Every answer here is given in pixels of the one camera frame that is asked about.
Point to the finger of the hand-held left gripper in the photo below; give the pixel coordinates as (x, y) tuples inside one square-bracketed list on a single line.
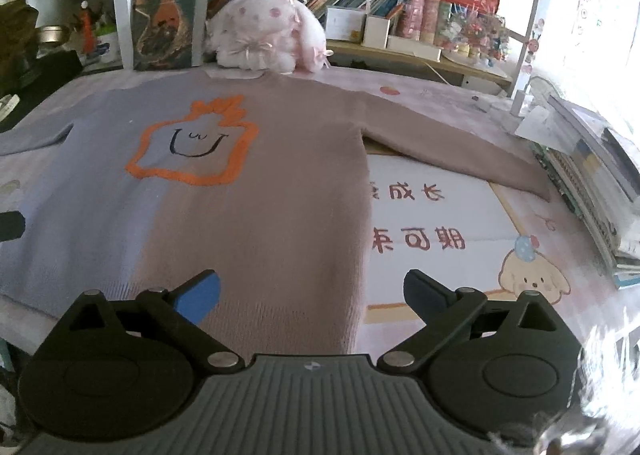
[(11, 226)]

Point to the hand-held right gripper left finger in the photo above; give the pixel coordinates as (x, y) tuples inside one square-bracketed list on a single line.
[(199, 296)]

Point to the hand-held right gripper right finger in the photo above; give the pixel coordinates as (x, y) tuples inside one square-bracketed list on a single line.
[(425, 297)]

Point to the blue and pink knit sweater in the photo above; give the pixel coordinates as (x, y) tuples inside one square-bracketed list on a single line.
[(280, 185)]

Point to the printed cartoon desk mat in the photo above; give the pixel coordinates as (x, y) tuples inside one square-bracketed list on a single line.
[(450, 220)]

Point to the black box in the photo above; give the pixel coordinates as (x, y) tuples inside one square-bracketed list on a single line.
[(40, 72)]

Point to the metal bowl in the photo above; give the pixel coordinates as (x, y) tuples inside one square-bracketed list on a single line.
[(52, 34)]

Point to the white paper packet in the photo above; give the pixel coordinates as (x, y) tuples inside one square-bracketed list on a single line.
[(537, 126)]

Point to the stack of textbooks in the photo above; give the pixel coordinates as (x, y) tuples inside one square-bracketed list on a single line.
[(590, 175)]

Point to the red figurine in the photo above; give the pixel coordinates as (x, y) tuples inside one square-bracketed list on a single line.
[(87, 30)]

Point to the flat white storage box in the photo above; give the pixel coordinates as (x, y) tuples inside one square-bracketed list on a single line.
[(414, 48)]

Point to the dark cover standing book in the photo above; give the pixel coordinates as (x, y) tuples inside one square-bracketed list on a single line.
[(167, 15)]

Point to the row of small colourful figurines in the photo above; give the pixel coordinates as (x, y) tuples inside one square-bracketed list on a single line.
[(480, 37)]

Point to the pink spotted plush toy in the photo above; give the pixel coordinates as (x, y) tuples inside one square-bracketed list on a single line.
[(260, 25)]

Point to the white bookshelf unit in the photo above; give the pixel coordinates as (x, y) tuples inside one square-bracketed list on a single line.
[(542, 10)]

